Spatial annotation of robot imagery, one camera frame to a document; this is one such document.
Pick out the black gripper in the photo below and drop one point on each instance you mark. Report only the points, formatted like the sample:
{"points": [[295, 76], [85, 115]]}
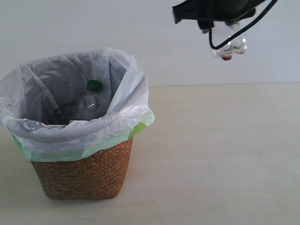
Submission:
{"points": [[205, 12]]}

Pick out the clear bottle red label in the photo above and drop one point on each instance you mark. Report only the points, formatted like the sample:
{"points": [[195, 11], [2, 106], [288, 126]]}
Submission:
{"points": [[223, 31]]}

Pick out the clear bottle green label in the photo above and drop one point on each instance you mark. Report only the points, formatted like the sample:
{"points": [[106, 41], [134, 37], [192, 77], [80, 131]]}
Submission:
{"points": [[89, 105]]}

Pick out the white plastic bin liner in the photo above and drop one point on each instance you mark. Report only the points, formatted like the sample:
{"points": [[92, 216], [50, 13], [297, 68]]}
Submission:
{"points": [[38, 96]]}

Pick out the woven brown wicker basket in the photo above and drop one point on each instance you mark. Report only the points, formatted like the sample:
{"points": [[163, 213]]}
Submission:
{"points": [[97, 177]]}

